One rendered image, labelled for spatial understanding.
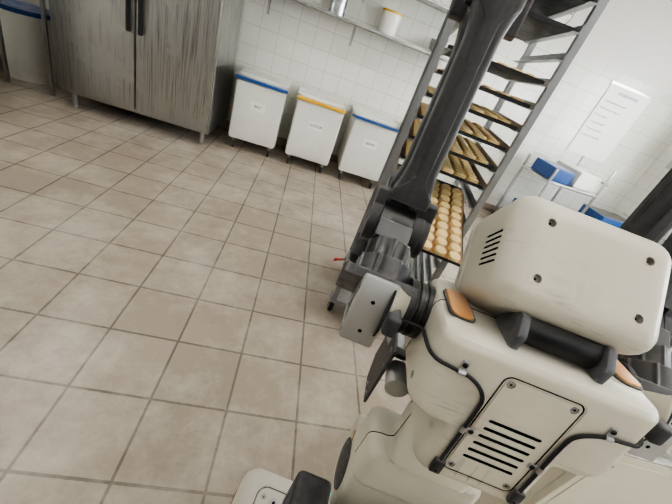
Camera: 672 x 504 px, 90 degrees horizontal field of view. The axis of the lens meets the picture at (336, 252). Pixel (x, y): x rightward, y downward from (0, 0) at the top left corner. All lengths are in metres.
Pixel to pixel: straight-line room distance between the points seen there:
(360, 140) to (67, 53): 2.86
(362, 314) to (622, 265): 0.32
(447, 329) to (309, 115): 3.63
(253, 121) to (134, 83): 1.13
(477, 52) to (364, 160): 3.57
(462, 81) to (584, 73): 4.97
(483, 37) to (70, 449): 1.61
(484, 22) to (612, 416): 0.51
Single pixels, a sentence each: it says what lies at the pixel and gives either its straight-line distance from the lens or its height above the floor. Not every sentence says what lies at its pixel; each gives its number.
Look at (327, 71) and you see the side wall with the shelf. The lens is 4.55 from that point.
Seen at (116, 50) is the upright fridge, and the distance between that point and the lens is 4.09.
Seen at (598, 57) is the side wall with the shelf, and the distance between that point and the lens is 5.56.
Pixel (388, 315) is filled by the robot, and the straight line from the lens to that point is 0.46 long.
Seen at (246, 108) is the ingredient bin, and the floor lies 0.47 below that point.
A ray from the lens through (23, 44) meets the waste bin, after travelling 4.98.
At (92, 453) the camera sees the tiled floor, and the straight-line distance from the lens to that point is 1.58.
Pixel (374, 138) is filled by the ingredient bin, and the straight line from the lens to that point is 4.03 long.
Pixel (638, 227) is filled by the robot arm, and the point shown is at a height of 1.29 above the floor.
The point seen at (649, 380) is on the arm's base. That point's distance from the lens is 0.69.
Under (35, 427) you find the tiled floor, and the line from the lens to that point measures 1.66.
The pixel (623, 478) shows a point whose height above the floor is 0.76.
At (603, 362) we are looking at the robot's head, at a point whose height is 1.19.
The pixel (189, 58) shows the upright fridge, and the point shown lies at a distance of 3.83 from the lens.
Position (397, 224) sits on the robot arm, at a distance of 0.54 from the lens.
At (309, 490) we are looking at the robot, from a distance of 0.80.
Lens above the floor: 1.40
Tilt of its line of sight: 31 degrees down
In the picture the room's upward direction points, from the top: 21 degrees clockwise
